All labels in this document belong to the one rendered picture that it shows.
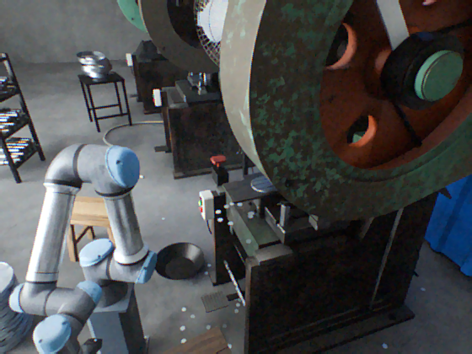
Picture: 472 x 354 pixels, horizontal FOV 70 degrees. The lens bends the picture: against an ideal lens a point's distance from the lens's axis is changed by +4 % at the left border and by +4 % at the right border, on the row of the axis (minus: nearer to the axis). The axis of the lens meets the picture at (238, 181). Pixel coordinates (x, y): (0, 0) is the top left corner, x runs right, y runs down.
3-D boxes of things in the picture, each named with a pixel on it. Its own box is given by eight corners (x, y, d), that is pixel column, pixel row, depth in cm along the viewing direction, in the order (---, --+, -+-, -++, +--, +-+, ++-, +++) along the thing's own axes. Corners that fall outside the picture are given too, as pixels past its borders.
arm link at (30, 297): (40, 135, 96) (-3, 316, 88) (77, 138, 94) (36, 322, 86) (67, 146, 107) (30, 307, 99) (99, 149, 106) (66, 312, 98)
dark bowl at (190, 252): (158, 294, 186) (157, 285, 182) (151, 257, 210) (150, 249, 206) (210, 279, 195) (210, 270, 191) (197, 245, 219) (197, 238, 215)
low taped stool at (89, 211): (69, 262, 207) (54, 219, 189) (89, 236, 227) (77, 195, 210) (123, 266, 203) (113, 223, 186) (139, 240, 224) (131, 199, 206)
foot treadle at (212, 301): (206, 319, 160) (206, 312, 157) (201, 303, 168) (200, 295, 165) (312, 285, 178) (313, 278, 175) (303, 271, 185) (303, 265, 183)
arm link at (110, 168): (125, 261, 131) (91, 136, 101) (161, 266, 129) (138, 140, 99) (109, 286, 121) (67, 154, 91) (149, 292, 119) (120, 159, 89)
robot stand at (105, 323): (99, 382, 147) (73, 313, 123) (109, 340, 163) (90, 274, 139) (142, 378, 148) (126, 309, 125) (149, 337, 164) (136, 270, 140)
